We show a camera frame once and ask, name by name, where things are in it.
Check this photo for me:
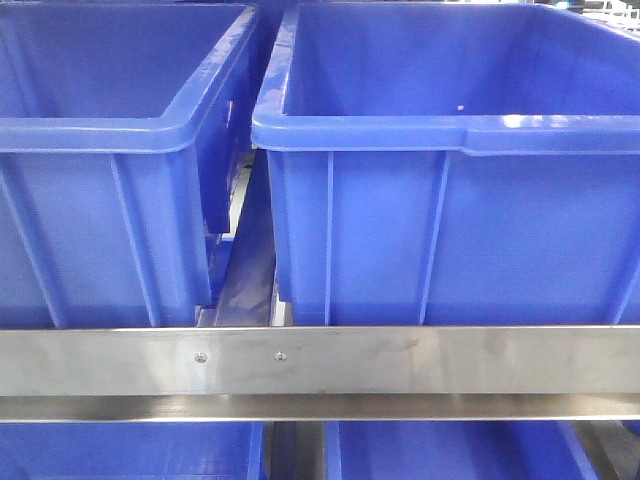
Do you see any blue plastic bin right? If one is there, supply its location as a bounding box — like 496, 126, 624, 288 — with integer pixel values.
252, 2, 639, 326

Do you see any blue lower bin left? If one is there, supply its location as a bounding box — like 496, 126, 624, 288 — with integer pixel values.
1, 422, 267, 479

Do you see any steel shelf front beam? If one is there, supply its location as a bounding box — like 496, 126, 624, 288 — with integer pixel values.
1, 326, 639, 422

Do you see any blue plastic bin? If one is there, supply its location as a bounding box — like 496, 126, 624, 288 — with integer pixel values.
1, 1, 260, 329
252, 2, 639, 326

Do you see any blue lower bin right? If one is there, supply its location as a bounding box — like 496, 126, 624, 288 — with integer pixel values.
324, 421, 597, 479

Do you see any steel shelf divider rail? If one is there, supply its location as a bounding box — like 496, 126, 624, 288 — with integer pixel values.
195, 150, 286, 328

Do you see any blue plastic bin left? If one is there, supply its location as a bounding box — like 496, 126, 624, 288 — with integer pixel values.
1, 1, 260, 329

